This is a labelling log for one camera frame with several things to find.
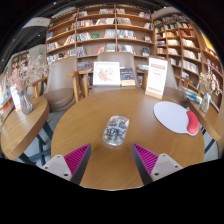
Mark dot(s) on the glass vase pink dried flowers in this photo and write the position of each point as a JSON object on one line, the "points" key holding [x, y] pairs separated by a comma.
{"points": [[26, 100]]}

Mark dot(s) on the beige armchair wooden arms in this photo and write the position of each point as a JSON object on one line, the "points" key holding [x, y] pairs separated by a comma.
{"points": [[170, 81], [61, 83], [113, 56]]}

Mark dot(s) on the stack of books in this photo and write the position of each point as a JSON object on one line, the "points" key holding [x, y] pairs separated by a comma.
{"points": [[191, 95]]}

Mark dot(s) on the white ceiling air conditioner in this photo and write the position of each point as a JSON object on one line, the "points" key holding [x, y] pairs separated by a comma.
{"points": [[36, 22]]}

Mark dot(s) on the glass vase pale dried flowers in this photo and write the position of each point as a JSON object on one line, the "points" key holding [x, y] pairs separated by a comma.
{"points": [[205, 101]]}

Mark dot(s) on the transparent computer mouse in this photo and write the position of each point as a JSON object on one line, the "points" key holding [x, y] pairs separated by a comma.
{"points": [[115, 130]]}

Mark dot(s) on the round wooden side table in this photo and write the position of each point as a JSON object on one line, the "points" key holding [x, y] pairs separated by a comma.
{"points": [[210, 120], [23, 126]]}

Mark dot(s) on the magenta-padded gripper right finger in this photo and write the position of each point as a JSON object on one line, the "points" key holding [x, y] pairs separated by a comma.
{"points": [[163, 165]]}

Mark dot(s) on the small distant bookshelf unit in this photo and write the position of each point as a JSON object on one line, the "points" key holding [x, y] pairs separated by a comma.
{"points": [[18, 60]]}

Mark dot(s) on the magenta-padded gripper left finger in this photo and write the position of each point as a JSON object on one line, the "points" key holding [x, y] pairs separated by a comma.
{"points": [[60, 165]]}

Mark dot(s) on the white mouse pad red rest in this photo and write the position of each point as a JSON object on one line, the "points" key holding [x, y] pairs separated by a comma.
{"points": [[170, 116]]}

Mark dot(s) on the wide wooden bookshelf unit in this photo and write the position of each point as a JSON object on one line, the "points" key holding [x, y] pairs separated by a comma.
{"points": [[100, 33]]}

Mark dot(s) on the white framed pink picture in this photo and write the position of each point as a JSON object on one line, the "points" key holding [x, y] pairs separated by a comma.
{"points": [[106, 74]]}

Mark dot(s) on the dark cover book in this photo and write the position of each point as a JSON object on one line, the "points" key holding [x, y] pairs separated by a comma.
{"points": [[127, 76]]}

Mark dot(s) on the white orange sign stand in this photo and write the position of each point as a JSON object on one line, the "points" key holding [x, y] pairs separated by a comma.
{"points": [[156, 76]]}

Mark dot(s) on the small white table sign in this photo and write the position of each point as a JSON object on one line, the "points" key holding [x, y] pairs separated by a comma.
{"points": [[15, 98]]}

